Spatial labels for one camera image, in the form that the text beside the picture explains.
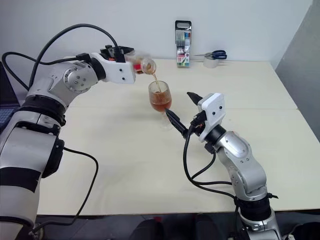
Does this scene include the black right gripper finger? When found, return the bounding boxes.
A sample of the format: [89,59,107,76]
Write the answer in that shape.
[186,91,204,106]
[164,107,187,134]

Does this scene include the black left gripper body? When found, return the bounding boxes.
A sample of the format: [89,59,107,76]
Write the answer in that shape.
[99,44,126,63]

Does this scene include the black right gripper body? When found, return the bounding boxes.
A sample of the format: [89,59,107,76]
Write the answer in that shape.
[182,101,209,137]

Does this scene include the clear plastic drink bottle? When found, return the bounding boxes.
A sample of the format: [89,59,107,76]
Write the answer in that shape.
[124,51,157,76]

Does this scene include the wine glass with brown drink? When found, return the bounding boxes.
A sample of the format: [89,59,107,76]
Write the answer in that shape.
[148,80,174,130]

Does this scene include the clear tape roll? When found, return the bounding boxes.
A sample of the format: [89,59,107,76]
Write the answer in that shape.
[202,54,222,69]

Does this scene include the marker pen pack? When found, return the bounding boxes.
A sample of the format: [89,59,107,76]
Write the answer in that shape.
[174,20,193,68]

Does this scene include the black laptop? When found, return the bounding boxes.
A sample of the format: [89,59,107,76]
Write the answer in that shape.
[0,59,21,131]

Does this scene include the dark rounded shape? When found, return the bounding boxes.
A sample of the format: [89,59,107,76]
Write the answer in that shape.
[128,214,167,240]

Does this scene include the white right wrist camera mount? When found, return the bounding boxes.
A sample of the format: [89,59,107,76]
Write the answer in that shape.
[197,92,227,143]

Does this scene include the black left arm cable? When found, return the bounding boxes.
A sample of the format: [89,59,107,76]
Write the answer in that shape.
[1,51,94,91]
[28,23,121,89]

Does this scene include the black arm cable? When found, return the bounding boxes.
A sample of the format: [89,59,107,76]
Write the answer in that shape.
[1,51,94,91]
[189,149,241,219]
[182,122,235,187]
[28,23,121,89]

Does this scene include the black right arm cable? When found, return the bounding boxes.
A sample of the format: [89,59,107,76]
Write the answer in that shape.
[182,122,235,187]
[189,149,241,219]

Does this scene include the blue handled scissors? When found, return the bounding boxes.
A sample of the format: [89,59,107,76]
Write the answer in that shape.
[194,49,228,61]

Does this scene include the black robot body cable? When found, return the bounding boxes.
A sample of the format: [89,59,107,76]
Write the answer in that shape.
[31,146,99,232]

